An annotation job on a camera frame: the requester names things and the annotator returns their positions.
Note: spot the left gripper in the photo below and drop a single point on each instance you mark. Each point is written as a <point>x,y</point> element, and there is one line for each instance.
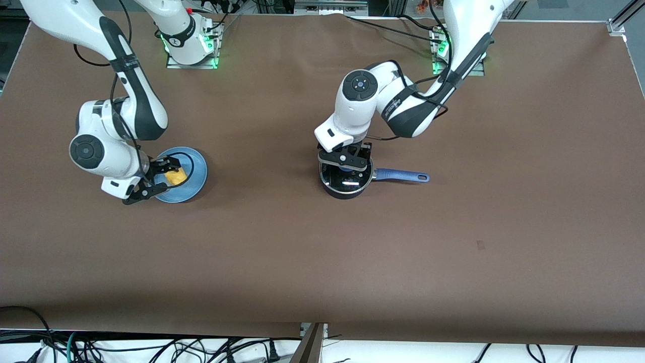
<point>361,149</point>

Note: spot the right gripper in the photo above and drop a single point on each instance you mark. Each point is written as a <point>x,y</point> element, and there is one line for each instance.
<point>157,167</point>

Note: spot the yellow potato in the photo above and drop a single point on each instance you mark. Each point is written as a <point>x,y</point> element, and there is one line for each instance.
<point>176,178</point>

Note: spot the glass lid with blue knob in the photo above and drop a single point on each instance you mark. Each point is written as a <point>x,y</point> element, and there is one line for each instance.
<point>347,185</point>

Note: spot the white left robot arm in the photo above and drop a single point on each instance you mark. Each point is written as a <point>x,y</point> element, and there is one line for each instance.
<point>403,106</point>

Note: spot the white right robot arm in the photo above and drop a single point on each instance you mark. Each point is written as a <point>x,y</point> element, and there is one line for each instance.
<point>141,101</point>

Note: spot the blue round plate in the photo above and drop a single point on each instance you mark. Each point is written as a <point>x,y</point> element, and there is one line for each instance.
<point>197,171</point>

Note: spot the brown table cover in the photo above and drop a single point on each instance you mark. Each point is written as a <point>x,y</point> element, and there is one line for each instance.
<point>322,262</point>

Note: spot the orange cluttered objects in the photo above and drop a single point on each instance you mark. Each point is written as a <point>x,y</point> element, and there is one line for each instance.
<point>428,5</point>

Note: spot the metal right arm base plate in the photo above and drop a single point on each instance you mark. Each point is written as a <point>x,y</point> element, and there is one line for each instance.
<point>174,63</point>

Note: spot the aluminium profile rail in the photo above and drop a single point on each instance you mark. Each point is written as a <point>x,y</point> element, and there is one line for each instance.
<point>330,7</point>

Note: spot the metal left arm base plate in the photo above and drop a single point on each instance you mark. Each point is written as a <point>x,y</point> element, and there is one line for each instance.
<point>478,70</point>

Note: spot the grey metal frame post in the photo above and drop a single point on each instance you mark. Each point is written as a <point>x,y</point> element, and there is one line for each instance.
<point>310,348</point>

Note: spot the aluminium corner bracket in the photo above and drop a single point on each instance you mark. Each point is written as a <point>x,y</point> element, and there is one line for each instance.
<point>617,26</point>

